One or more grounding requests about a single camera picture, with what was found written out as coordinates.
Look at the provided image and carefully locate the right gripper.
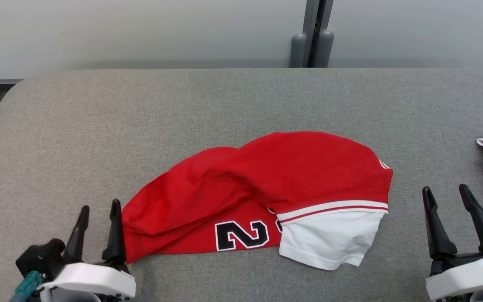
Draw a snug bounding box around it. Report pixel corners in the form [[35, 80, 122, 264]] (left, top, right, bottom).
[[422, 183, 483, 302]]

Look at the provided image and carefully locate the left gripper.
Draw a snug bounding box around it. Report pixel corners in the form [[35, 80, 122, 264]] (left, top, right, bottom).
[[39, 199, 137, 302]]

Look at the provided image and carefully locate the red basketball jersey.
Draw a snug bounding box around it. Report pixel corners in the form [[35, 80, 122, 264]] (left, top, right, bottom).
[[121, 131, 394, 271]]

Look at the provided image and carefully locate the teal left camera cable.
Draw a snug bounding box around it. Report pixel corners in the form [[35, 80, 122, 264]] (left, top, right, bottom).
[[9, 271, 44, 302]]

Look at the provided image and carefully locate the grey cylindrical post cap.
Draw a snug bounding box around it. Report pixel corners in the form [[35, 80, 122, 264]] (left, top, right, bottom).
[[315, 29, 335, 68], [290, 33, 307, 68]]

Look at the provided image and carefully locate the grey metal partition post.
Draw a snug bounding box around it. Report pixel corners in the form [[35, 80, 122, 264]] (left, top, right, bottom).
[[301, 0, 334, 68]]

